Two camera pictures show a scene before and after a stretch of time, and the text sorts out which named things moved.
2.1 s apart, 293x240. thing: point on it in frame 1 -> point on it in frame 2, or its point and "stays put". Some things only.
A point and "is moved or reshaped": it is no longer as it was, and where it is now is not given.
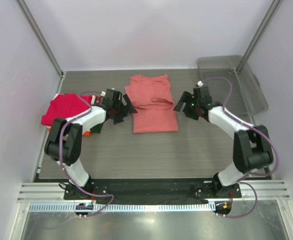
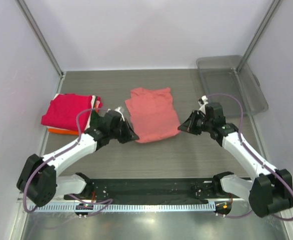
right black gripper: x=184 y=98 -> x=189 y=125
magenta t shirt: x=65 y=105 stays put
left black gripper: x=130 y=109 -> x=130 y=135
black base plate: x=155 y=189 stays put
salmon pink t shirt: x=151 y=96 is moved or reshaped
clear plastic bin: x=231 y=83 stays put
